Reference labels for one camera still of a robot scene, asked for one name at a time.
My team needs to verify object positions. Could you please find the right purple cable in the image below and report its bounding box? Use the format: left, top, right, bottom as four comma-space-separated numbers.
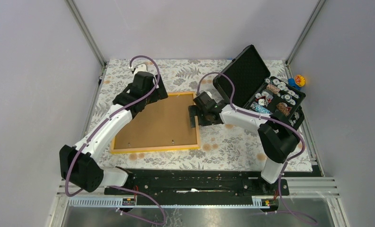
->
196, 71, 318, 225

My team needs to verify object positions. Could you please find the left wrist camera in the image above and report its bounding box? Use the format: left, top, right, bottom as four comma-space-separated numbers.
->
129, 63, 149, 75

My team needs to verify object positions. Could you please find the pink patterned chip stack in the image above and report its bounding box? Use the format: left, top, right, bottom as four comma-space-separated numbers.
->
266, 84, 280, 94

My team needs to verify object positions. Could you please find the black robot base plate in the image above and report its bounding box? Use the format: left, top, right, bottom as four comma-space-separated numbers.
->
124, 169, 290, 206

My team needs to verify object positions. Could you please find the yellow wooden picture frame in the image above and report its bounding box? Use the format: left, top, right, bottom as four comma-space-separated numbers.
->
110, 91, 201, 155

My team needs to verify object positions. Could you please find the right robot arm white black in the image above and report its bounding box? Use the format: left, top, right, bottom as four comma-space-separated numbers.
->
188, 92, 305, 195

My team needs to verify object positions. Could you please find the brown cardboard backing board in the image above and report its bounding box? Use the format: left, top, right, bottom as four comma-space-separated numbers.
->
115, 94, 197, 149

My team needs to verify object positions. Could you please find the blue toy piece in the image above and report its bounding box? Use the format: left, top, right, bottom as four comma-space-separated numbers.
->
288, 78, 298, 89

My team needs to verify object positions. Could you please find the right aluminium corner post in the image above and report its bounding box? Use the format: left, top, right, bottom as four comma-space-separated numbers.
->
285, 0, 327, 66

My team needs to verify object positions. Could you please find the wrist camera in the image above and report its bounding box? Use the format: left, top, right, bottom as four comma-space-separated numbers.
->
205, 91, 213, 99
129, 63, 149, 75

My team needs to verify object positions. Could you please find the aluminium corner post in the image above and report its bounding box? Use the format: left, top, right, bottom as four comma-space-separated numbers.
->
64, 0, 108, 67
285, 0, 327, 66

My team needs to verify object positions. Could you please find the black poker chip case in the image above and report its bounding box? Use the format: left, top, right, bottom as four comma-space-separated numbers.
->
213, 44, 305, 129

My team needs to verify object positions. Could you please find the left aluminium corner post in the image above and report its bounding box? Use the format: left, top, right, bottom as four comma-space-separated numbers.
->
64, 0, 108, 67

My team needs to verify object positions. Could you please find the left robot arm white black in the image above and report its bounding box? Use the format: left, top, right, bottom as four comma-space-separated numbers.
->
59, 71, 168, 197

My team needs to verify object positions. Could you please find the white slotted cable duct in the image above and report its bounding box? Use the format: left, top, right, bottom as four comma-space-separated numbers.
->
68, 196, 271, 209

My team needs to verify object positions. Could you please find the yellow orange toy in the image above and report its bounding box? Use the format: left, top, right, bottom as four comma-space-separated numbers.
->
294, 74, 306, 87

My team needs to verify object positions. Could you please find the blue white chip stack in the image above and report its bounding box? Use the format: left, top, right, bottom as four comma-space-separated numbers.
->
250, 102, 272, 114

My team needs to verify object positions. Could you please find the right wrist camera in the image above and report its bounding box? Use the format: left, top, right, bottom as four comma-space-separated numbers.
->
205, 91, 213, 99

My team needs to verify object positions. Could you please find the brown chip stack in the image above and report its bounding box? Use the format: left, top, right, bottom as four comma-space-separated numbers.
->
276, 102, 292, 118

